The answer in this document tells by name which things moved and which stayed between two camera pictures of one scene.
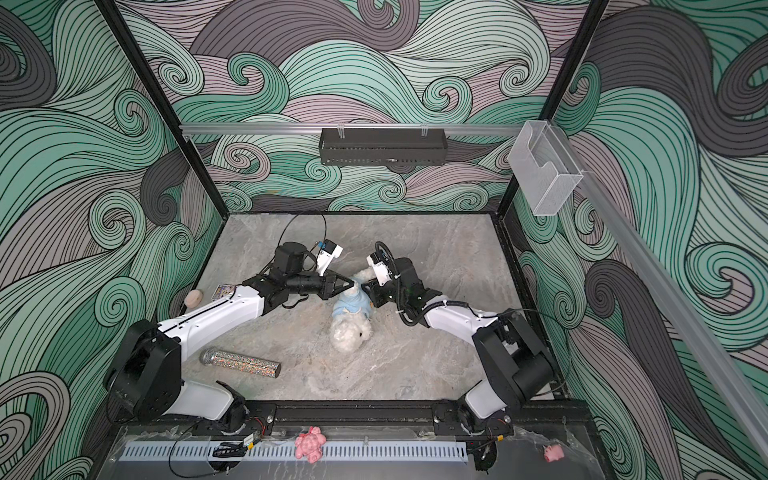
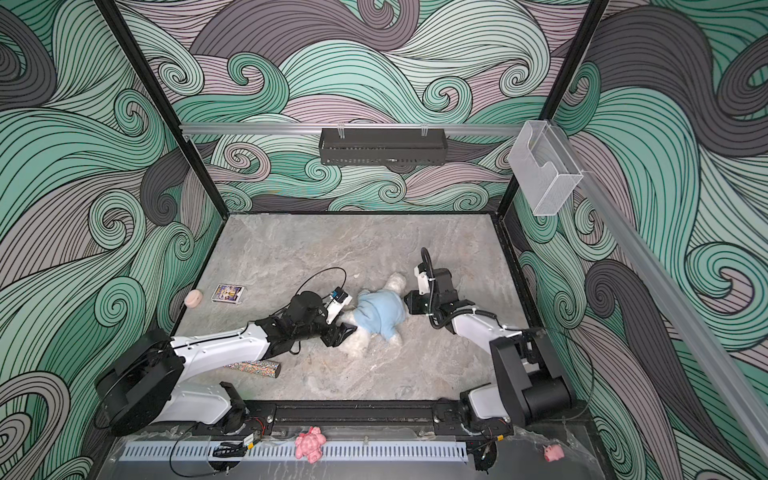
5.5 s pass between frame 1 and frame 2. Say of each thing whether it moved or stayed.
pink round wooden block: stayed
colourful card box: stayed
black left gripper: moved
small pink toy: stayed
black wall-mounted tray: stayed
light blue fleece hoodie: moved
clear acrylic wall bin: stayed
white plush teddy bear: moved
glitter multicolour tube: stayed
